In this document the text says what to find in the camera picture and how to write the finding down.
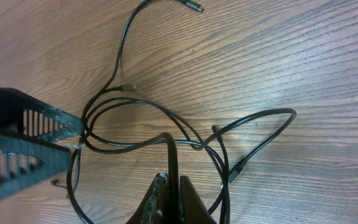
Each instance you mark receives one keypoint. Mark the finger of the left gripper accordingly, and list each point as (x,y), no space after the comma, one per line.
(24,114)
(26,162)

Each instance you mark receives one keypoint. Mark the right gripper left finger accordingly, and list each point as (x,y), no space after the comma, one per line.
(152,206)

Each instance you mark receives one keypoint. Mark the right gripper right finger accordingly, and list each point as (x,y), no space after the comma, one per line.
(193,210)

